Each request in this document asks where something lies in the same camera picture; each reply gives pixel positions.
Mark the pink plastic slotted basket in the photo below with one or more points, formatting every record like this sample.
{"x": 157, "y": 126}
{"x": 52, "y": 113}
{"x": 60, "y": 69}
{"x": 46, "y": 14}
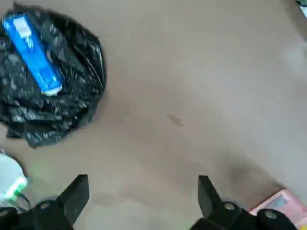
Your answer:
{"x": 285, "y": 203}

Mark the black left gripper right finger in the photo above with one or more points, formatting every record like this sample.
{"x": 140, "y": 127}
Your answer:
{"x": 216, "y": 210}

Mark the black plastic bag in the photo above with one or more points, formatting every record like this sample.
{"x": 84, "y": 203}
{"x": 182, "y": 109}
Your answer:
{"x": 72, "y": 95}

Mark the blue cookie box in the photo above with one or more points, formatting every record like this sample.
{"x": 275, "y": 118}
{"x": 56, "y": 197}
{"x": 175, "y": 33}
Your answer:
{"x": 33, "y": 55}

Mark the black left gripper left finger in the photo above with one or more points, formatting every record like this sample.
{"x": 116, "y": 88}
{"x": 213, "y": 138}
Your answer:
{"x": 60, "y": 210}

